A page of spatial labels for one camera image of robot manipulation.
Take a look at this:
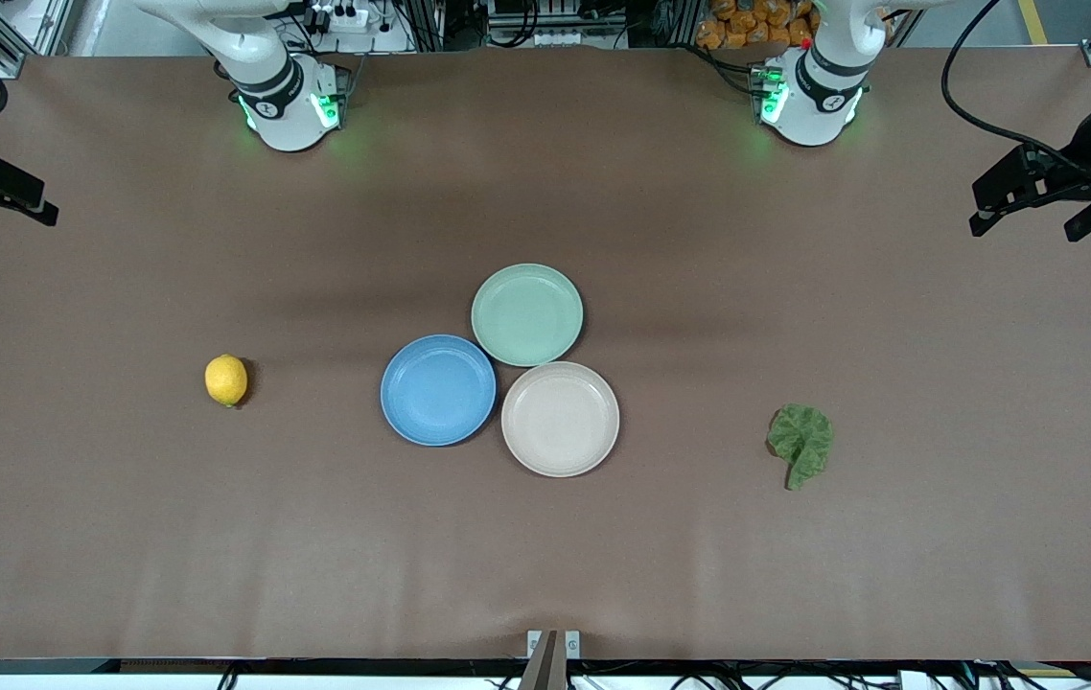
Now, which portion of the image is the yellow lemon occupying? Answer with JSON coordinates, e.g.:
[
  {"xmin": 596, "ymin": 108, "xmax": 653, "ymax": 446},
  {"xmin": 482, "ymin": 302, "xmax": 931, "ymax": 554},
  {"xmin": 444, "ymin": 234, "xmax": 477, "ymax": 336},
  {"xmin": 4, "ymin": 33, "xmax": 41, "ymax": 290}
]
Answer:
[{"xmin": 204, "ymin": 355, "xmax": 248, "ymax": 409}]

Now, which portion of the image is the green lettuce leaf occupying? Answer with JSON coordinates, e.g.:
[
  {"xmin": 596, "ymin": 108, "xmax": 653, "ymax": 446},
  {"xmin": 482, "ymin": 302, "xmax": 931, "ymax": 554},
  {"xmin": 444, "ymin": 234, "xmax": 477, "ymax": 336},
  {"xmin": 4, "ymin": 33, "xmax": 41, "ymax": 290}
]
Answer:
[{"xmin": 766, "ymin": 403, "xmax": 834, "ymax": 492}]

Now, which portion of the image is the grey arm base box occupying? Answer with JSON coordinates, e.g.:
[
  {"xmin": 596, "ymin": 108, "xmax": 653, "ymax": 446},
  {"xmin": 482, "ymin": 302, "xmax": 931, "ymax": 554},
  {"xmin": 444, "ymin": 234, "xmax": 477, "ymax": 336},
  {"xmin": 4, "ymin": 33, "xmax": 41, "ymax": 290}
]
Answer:
[
  {"xmin": 313, "ymin": 62, "xmax": 352, "ymax": 127},
  {"xmin": 750, "ymin": 59, "xmax": 788, "ymax": 124}
]

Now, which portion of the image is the orange snack bag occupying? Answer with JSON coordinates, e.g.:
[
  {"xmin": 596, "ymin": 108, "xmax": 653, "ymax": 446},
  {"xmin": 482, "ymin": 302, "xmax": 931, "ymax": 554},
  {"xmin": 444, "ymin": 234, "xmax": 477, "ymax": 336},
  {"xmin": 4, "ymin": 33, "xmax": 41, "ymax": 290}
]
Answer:
[{"xmin": 696, "ymin": 0, "xmax": 815, "ymax": 49}]

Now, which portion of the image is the white power strip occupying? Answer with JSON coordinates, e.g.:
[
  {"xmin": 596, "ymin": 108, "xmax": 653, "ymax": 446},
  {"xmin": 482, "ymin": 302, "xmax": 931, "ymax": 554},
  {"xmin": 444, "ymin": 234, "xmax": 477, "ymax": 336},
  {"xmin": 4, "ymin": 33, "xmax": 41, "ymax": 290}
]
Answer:
[{"xmin": 309, "ymin": 3, "xmax": 371, "ymax": 32}]

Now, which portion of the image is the blue plate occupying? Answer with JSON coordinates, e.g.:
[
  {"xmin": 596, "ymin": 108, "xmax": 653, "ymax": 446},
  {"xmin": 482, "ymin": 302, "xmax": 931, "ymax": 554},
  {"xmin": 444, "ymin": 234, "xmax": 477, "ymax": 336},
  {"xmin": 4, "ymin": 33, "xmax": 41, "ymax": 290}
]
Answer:
[{"xmin": 381, "ymin": 334, "xmax": 498, "ymax": 448}]

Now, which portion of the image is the green plate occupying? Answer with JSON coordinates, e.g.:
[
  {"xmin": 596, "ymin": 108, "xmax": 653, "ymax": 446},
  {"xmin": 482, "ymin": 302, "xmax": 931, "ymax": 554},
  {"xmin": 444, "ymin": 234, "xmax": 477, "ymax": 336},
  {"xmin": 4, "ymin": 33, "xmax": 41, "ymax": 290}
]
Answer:
[{"xmin": 471, "ymin": 264, "xmax": 585, "ymax": 368}]

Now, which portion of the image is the beige plate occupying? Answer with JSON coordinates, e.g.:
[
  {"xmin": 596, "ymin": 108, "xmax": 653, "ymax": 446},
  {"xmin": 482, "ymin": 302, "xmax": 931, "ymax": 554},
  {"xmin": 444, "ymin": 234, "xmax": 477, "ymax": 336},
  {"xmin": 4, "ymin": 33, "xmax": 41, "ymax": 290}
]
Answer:
[{"xmin": 501, "ymin": 361, "xmax": 621, "ymax": 478}]

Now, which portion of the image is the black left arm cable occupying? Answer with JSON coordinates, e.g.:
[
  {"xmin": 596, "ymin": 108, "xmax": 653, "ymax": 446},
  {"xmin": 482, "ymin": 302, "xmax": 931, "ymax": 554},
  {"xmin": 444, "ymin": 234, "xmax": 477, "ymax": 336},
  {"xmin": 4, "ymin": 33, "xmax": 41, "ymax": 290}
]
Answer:
[{"xmin": 940, "ymin": 0, "xmax": 1088, "ymax": 172}]

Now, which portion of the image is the metal table edge bracket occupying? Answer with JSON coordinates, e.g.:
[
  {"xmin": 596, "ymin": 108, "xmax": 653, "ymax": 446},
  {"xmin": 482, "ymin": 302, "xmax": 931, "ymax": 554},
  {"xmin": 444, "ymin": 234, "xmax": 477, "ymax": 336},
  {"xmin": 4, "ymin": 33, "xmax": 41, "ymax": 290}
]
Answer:
[{"xmin": 526, "ymin": 630, "xmax": 582, "ymax": 690}]

